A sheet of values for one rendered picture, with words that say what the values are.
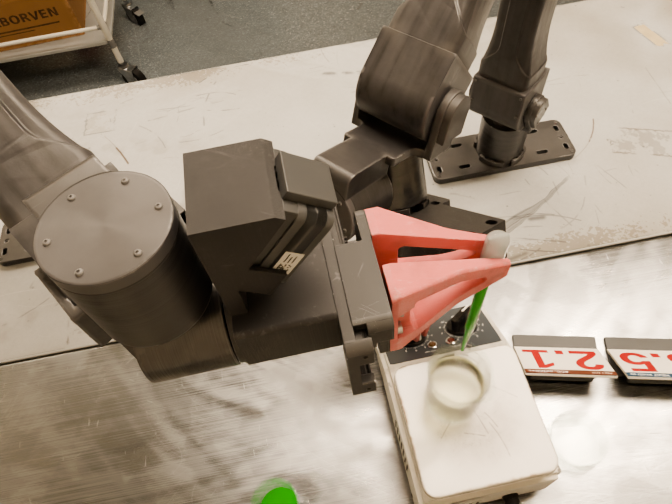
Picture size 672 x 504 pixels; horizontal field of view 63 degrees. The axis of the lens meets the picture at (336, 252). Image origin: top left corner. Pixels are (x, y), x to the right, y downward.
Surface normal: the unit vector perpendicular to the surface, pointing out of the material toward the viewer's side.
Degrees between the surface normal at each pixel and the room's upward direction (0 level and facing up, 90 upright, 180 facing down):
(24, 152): 24
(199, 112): 0
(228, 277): 90
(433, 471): 0
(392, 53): 37
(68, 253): 0
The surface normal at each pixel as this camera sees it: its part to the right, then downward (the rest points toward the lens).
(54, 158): 0.21, -0.26
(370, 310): -0.08, -0.54
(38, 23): 0.23, 0.81
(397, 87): -0.46, 0.03
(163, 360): 0.13, 0.47
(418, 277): 0.28, -0.58
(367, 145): 0.15, -0.75
